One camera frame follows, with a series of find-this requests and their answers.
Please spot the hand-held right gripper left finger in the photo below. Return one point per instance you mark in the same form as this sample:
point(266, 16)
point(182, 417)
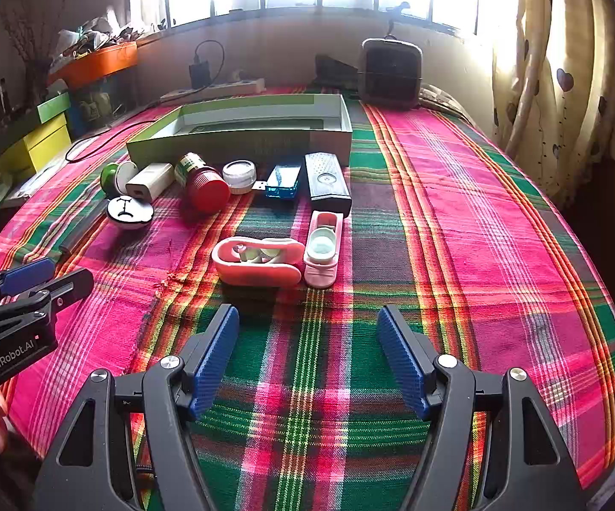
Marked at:
point(214, 362)

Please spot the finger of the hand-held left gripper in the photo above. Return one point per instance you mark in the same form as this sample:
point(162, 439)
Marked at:
point(70, 285)
point(28, 274)

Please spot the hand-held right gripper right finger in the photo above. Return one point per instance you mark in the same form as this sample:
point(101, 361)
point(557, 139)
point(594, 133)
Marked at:
point(403, 362)

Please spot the round black and white gadget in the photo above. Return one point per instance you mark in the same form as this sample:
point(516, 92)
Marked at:
point(129, 213)

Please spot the large pink contact lens case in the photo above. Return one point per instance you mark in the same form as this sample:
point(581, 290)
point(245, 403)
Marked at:
point(257, 271)

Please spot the green and white spool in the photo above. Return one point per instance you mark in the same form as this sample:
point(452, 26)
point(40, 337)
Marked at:
point(110, 178)

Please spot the small pink contact lens case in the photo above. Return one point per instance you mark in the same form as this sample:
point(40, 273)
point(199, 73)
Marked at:
point(321, 261)

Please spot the white charger block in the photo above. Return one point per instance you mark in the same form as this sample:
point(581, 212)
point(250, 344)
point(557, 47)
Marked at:
point(150, 181)

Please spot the red cap bottle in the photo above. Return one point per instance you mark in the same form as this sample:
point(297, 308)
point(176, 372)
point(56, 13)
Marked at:
point(209, 191)

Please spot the blue transparent usb tester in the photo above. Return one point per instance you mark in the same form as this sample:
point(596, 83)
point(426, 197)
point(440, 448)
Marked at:
point(283, 182)

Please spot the black rectangular light device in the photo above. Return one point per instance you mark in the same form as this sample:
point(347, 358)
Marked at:
point(326, 183)

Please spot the green cardboard box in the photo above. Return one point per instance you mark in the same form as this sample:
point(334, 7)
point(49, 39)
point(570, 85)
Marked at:
point(265, 146)

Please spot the white plastic bag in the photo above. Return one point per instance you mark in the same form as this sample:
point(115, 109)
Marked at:
point(46, 173)

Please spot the plaid blanket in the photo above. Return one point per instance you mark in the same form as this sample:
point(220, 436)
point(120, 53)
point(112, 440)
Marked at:
point(446, 255)

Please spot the blue box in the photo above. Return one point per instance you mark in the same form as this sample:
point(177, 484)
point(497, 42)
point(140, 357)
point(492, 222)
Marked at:
point(76, 117)

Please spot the lime green box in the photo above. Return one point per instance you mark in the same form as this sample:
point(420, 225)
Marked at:
point(54, 106)

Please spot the clear glass tank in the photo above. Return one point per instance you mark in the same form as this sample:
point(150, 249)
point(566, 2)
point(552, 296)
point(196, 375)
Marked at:
point(105, 101)

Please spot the dried branches in vase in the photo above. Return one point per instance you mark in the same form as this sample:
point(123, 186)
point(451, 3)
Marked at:
point(33, 77)

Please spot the orange tray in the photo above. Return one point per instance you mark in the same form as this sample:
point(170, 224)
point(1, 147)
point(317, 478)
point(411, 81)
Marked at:
point(100, 64)

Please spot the white power strip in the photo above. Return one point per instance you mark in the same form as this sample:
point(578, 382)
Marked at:
point(217, 89)

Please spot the pile of clutter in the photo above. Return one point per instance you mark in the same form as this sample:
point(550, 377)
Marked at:
point(92, 37)

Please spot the black power adapter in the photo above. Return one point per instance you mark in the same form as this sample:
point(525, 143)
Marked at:
point(200, 74)

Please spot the white plug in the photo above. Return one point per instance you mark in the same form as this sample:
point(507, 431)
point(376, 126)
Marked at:
point(239, 76)

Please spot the grey fan heater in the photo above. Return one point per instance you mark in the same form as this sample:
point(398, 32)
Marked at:
point(390, 72)

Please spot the cream heart print curtain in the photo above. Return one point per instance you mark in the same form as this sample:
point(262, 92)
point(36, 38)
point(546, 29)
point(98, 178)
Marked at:
point(579, 90)

